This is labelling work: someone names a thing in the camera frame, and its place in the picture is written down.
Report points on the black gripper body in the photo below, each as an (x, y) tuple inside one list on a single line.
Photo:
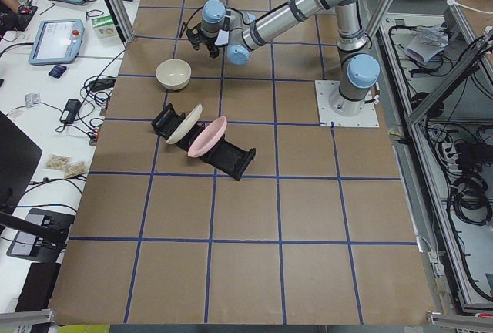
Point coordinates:
[(210, 42)]

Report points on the blue plate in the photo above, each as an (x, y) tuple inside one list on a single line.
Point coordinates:
[(222, 38)]

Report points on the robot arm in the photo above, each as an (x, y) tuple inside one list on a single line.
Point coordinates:
[(240, 33)]

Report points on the white plate in rack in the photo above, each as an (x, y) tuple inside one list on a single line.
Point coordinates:
[(186, 125)]

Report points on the pink plate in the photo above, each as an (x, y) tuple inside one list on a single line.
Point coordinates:
[(208, 138)]

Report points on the black plate rack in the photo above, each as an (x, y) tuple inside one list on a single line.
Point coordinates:
[(224, 156)]

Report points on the white bowl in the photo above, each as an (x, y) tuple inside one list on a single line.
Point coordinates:
[(174, 74)]

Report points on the green white box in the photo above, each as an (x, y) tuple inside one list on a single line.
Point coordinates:
[(104, 27)]

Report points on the black power adapter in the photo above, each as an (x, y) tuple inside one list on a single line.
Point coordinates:
[(70, 111)]

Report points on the blue teach pendant near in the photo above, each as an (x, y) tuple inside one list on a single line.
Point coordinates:
[(57, 42)]

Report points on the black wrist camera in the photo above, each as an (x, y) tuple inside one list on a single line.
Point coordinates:
[(193, 36)]

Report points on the aluminium frame post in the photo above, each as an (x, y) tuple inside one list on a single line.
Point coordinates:
[(111, 1)]

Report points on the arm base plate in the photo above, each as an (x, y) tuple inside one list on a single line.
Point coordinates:
[(336, 111)]

